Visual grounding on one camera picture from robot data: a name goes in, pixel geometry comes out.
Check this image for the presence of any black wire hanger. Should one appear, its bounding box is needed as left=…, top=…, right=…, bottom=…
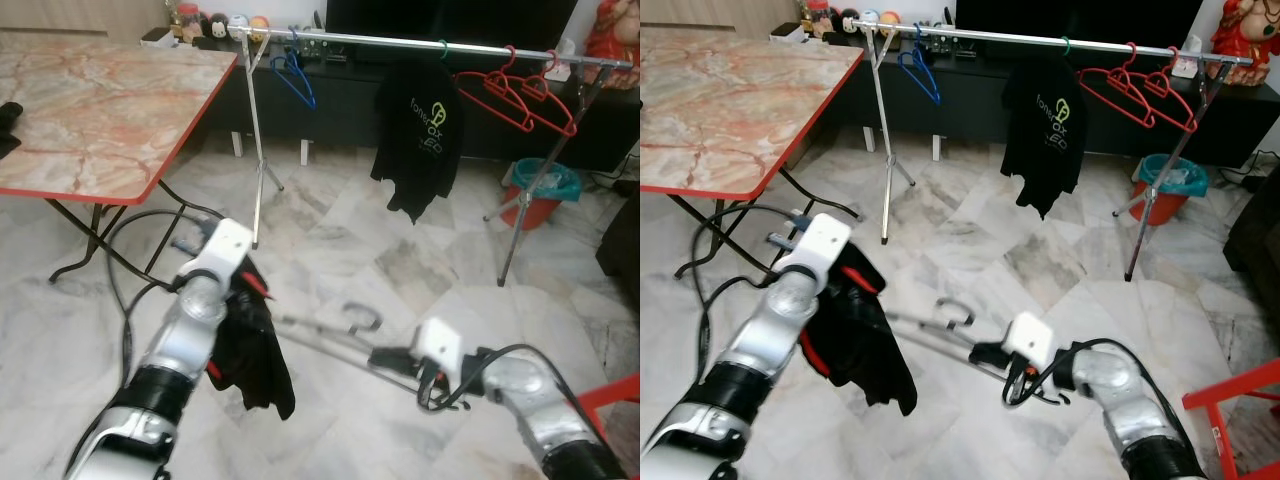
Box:
left=885, top=298, right=1061, bottom=406
left=272, top=305, right=471, bottom=411

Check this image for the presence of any black polo shirt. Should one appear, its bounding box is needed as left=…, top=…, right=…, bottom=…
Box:
left=370, top=55, right=463, bottom=224
left=1000, top=52, right=1091, bottom=219
left=205, top=255, right=297, bottom=421
left=798, top=240, right=919, bottom=418

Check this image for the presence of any blue plastic hanger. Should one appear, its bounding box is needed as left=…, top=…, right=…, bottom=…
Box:
left=897, top=38, right=943, bottom=106
left=270, top=42, right=318, bottom=111

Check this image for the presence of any red plastic hanger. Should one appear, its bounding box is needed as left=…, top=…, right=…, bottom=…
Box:
left=1077, top=42, right=1161, bottom=129
left=495, top=50, right=581, bottom=139
left=1120, top=45, right=1199, bottom=134
left=453, top=45, right=541, bottom=133

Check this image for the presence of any red plastic stool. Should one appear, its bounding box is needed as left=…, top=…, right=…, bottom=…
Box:
left=578, top=372, right=641, bottom=480
left=1182, top=358, right=1280, bottom=480

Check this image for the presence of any red bin with teal bag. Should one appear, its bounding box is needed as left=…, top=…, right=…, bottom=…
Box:
left=1130, top=153, right=1209, bottom=227
left=500, top=157, right=583, bottom=233

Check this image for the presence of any black television console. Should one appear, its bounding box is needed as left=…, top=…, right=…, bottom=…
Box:
left=205, top=35, right=641, bottom=173
left=830, top=30, right=1280, bottom=169

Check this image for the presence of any silver metal clothes rack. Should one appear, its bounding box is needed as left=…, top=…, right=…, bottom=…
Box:
left=850, top=18, right=1256, bottom=283
left=228, top=25, right=636, bottom=288

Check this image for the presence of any black flat-screen television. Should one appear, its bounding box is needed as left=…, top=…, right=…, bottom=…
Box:
left=325, top=0, right=581, bottom=51
left=955, top=0, right=1204, bottom=46

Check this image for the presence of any red figurine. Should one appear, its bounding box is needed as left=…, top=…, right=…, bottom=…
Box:
left=1210, top=0, right=1280, bottom=86
left=583, top=0, right=641, bottom=64

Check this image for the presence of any light wooden cabinet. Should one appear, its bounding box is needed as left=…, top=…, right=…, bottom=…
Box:
left=640, top=0, right=801, bottom=31
left=0, top=0, right=171, bottom=36

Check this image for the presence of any black cloth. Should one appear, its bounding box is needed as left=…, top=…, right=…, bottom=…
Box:
left=0, top=100, right=23, bottom=159

